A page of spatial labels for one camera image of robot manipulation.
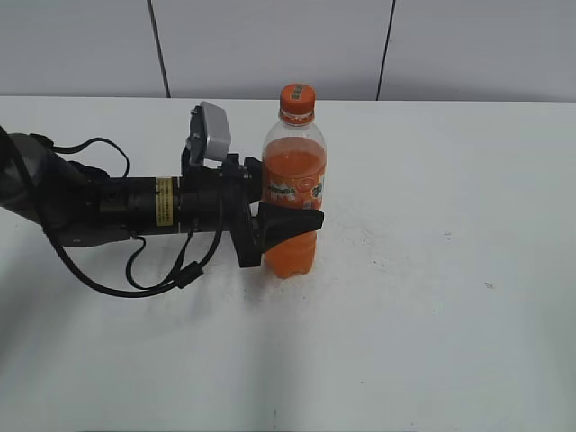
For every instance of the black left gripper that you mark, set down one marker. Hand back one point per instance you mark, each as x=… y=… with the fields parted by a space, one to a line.
x=218 y=200

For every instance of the orange soda plastic bottle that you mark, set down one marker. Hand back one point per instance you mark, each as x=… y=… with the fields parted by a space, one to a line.
x=294 y=163

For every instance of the orange bottle cap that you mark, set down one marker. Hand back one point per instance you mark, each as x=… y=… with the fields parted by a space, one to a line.
x=297 y=99

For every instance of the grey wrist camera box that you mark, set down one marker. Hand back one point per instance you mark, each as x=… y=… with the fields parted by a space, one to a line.
x=209 y=134

